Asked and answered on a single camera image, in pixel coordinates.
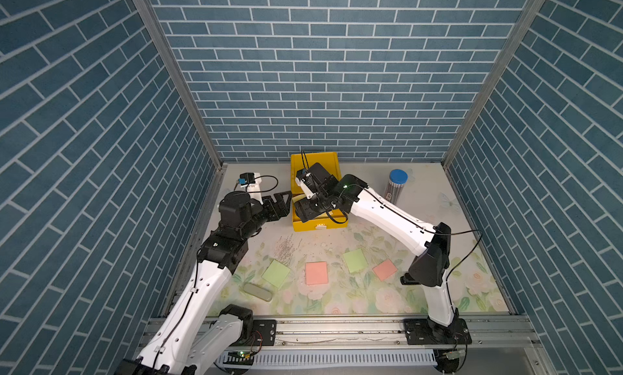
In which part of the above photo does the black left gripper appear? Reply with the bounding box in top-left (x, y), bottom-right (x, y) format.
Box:
top-left (237, 189), bottom-right (291, 240)

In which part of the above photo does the green sticky note pad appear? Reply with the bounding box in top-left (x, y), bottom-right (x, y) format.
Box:
top-left (343, 248), bottom-right (368, 274)
top-left (261, 260), bottom-right (291, 288)

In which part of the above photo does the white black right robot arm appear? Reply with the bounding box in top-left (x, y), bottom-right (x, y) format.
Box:
top-left (294, 170), bottom-right (472, 347)

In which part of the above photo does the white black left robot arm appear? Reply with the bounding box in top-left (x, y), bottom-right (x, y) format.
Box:
top-left (115, 190), bottom-right (292, 374)

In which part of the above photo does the pink sticky note pad centre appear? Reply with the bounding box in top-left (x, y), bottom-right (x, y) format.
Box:
top-left (305, 261), bottom-right (329, 286)

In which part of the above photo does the pink sticky note pad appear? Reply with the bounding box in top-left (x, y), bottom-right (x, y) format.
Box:
top-left (373, 259), bottom-right (397, 281)
top-left (305, 261), bottom-right (329, 286)

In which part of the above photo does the pink sticky note pad right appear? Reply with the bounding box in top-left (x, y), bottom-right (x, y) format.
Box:
top-left (373, 259), bottom-right (397, 281)

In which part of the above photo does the grey green stapler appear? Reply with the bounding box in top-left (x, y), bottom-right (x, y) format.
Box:
top-left (243, 283), bottom-right (273, 302)

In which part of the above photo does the clear pencil tube blue lid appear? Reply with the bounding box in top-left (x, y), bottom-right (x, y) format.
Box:
top-left (384, 169), bottom-right (408, 205)

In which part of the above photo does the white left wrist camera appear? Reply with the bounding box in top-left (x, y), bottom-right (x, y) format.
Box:
top-left (238, 172), bottom-right (262, 204)

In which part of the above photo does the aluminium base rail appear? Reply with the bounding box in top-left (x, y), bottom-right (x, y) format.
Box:
top-left (140, 313), bottom-right (541, 371)

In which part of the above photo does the aluminium corner post left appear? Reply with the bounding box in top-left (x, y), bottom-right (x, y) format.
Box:
top-left (126, 0), bottom-right (226, 171)

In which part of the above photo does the aluminium corner post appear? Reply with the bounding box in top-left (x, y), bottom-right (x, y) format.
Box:
top-left (126, 0), bottom-right (226, 171)
top-left (441, 0), bottom-right (556, 171)

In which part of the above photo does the aluminium corner post right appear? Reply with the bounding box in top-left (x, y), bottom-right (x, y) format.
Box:
top-left (441, 0), bottom-right (556, 171)

